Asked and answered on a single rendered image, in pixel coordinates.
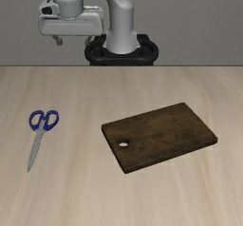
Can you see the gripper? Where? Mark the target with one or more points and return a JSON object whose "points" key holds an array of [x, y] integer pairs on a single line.
{"points": [[71, 24]]}

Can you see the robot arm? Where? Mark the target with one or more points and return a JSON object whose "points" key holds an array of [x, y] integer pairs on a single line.
{"points": [[121, 24]]}

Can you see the dark brown cutting board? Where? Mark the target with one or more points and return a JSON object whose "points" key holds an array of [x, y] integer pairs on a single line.
{"points": [[158, 136]]}

